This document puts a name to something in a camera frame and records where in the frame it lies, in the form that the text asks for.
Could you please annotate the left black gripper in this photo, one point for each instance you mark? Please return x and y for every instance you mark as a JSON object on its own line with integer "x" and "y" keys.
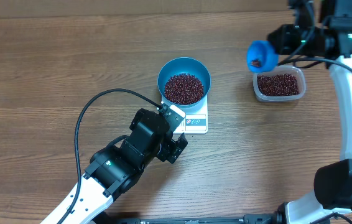
{"x": 171, "y": 149}

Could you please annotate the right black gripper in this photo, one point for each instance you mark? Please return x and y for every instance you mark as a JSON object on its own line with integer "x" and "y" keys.
{"x": 285, "y": 37}

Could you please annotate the blue plastic measuring scoop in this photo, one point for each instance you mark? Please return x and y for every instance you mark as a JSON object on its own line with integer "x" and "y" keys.
{"x": 264, "y": 51}

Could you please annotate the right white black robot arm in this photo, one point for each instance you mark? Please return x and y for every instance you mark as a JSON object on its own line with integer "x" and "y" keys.
{"x": 332, "y": 188}

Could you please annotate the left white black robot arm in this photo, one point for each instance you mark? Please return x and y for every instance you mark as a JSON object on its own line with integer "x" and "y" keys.
{"x": 118, "y": 167}

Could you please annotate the red beans in scoop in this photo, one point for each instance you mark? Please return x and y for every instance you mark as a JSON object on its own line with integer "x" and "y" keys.
{"x": 256, "y": 63}

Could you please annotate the red beans in bowl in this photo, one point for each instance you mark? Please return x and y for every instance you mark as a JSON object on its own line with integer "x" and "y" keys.
{"x": 184, "y": 89}

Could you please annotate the teal blue bowl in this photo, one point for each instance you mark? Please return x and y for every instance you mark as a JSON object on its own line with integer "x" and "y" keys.
{"x": 183, "y": 65}

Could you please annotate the clear plastic food container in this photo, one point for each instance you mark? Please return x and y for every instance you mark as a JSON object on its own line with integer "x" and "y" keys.
{"x": 281, "y": 70}

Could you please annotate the red adzuki beans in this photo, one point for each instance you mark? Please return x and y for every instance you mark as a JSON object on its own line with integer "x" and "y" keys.
{"x": 278, "y": 85}

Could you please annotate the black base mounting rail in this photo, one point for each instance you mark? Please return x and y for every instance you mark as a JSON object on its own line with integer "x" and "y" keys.
{"x": 191, "y": 220}

